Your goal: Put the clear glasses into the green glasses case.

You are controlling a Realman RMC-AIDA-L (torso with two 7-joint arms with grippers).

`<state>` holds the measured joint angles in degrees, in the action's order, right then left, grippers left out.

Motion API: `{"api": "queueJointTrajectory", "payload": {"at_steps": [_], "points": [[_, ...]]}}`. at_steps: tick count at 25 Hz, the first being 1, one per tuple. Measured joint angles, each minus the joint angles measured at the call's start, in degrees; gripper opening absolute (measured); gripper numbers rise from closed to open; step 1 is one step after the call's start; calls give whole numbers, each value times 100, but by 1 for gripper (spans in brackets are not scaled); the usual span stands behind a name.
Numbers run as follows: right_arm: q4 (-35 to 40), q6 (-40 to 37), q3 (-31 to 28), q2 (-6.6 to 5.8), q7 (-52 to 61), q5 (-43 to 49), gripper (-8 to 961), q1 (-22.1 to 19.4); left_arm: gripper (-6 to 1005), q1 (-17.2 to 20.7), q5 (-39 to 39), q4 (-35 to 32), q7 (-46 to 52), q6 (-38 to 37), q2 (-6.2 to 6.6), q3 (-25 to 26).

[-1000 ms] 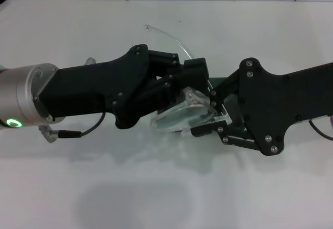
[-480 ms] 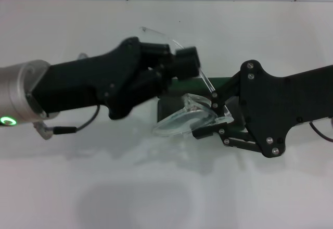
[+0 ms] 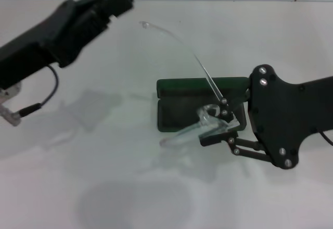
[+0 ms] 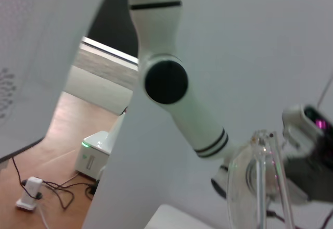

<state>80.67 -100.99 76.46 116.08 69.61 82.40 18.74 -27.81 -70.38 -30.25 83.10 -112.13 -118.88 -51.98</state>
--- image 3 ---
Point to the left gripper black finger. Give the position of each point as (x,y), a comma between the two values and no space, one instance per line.
(119,1)

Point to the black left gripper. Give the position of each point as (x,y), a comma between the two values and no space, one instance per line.
(39,46)

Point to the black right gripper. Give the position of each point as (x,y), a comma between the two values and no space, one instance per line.
(281,114)

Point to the clear frame glasses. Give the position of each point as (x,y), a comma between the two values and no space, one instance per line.
(210,125)

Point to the green glasses case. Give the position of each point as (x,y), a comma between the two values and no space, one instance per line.
(177,114)

